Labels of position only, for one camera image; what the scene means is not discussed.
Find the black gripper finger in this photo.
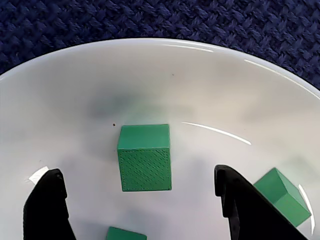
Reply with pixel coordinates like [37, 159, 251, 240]
[214, 164, 309, 240]
[23, 168, 77, 240]

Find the green cube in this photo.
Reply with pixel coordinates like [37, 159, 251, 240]
[116, 123, 173, 193]
[104, 226, 148, 240]
[252, 167, 313, 228]

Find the white round plate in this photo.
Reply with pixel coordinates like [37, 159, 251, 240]
[0, 37, 320, 240]

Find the blue woven tablecloth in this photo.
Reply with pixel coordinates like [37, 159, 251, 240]
[0, 0, 320, 91]

